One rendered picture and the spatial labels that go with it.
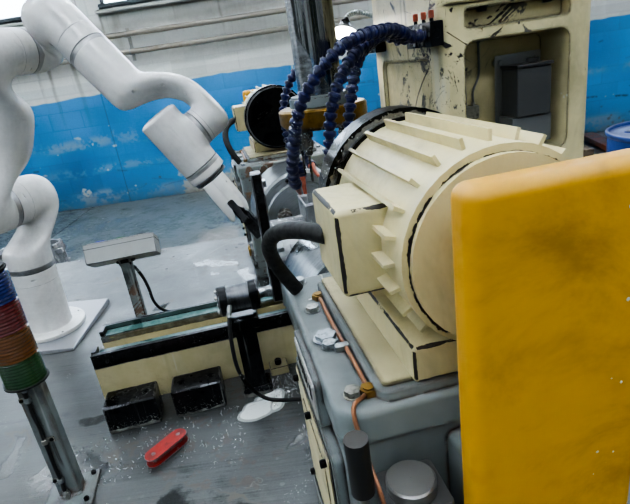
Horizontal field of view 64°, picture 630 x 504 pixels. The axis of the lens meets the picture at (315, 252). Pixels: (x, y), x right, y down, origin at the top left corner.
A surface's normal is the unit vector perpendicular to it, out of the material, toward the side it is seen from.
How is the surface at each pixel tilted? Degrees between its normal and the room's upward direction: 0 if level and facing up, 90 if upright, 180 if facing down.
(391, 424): 90
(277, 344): 90
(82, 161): 90
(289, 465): 0
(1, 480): 0
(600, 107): 90
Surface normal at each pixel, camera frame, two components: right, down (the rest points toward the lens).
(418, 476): -0.14, -0.92
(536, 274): 0.21, 0.33
